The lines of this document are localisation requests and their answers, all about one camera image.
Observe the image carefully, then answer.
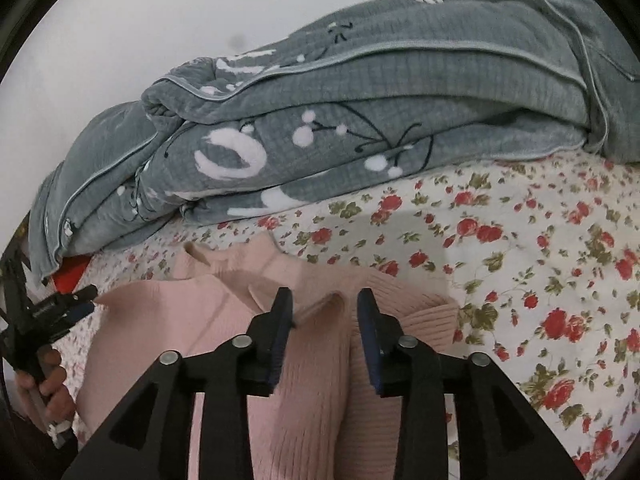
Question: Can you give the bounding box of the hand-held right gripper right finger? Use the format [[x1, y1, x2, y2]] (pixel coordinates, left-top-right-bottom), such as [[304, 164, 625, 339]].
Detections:
[[356, 287, 586, 480]]

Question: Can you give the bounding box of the grey printed blanket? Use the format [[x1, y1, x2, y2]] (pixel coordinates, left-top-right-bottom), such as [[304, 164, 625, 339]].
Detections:
[[27, 0, 640, 281]]

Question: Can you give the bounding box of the floral bed sheet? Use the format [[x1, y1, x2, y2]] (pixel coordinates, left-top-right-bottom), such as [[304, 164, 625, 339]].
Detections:
[[50, 147, 640, 480]]

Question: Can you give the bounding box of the person's left hand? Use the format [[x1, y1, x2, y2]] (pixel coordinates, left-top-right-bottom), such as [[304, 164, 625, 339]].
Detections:
[[15, 349, 77, 427]]

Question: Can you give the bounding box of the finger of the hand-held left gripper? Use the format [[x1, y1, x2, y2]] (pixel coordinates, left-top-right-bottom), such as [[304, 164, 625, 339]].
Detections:
[[31, 285, 99, 318], [50, 302, 97, 335]]

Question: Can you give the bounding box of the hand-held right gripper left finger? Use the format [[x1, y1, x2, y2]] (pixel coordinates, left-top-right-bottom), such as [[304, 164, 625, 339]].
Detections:
[[60, 287, 296, 480]]

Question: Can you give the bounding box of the red cloth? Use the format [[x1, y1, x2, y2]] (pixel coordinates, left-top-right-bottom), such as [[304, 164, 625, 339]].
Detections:
[[50, 255, 93, 293]]

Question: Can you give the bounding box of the pink knitted sweater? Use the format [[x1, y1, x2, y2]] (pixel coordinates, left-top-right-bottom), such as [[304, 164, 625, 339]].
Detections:
[[75, 235, 461, 480]]

